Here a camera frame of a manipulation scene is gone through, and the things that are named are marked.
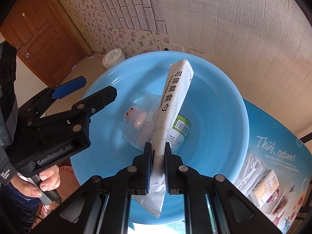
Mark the white green cylinder canister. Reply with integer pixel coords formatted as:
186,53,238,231
167,115,191,155

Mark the clear toothpick box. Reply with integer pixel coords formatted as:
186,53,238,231
122,94,161,151

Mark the pink round device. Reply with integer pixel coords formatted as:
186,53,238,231
124,106,147,129

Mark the white spoon packet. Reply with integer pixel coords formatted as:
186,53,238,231
135,59,194,218

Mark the Hello Kitty figurine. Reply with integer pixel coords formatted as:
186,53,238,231
266,189,280,204

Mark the clear snack bag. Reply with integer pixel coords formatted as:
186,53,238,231
269,194,289,217

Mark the dark blue sleeve forearm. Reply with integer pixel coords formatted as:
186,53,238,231
1,184,41,233

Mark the person's left hand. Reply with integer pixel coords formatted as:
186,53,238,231
9,164,61,199

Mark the light blue plastic basin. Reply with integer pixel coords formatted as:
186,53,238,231
70,51,250,225

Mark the brown wooden door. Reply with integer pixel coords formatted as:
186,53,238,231
1,0,93,86

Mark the white rice cooker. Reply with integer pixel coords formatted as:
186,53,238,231
102,48,126,70

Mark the pink printed sack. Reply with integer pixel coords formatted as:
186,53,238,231
36,158,83,221

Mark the printed blue folding table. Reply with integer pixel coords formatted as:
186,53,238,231
126,97,312,234

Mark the wall socket plate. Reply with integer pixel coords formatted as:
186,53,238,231
161,42,189,53

